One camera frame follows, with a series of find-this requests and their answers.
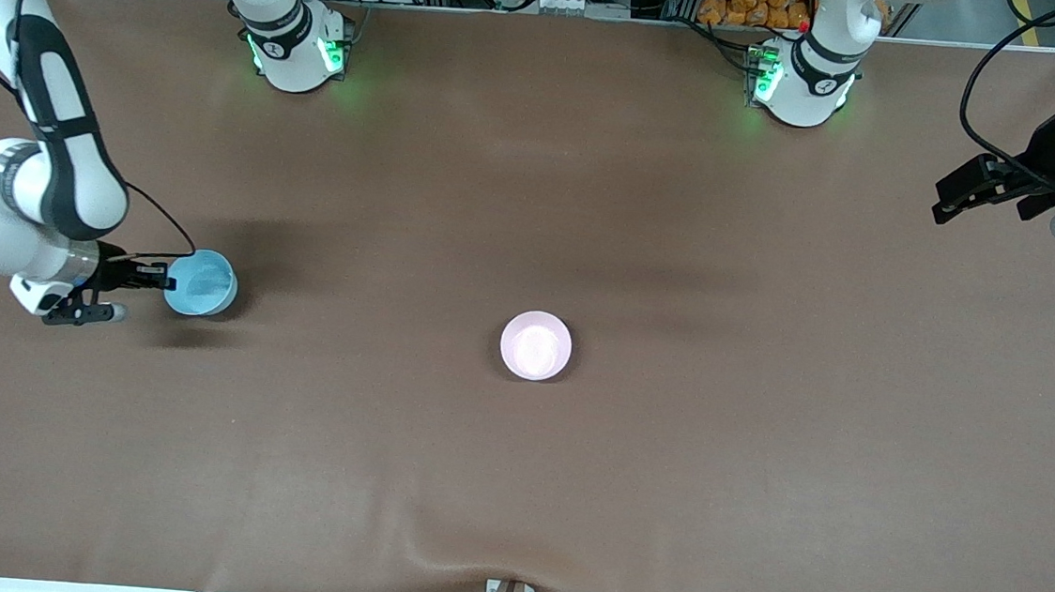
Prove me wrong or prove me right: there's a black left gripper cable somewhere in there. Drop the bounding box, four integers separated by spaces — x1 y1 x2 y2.
952 0 1055 188

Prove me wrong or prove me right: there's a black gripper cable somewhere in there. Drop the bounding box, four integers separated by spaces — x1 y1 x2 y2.
952 0 1055 188
115 177 205 268

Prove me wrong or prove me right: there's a blue bowl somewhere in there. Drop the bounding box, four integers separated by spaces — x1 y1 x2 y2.
160 245 242 321

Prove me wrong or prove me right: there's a pink bowl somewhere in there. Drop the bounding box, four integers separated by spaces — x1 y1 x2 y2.
496 307 577 386

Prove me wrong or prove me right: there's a white electrical box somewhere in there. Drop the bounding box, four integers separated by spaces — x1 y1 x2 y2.
492 0 591 20

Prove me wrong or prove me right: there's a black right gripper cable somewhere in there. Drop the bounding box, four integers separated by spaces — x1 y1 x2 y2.
115 177 205 268

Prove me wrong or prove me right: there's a brown table cover mat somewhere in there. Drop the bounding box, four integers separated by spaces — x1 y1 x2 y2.
0 0 1055 592

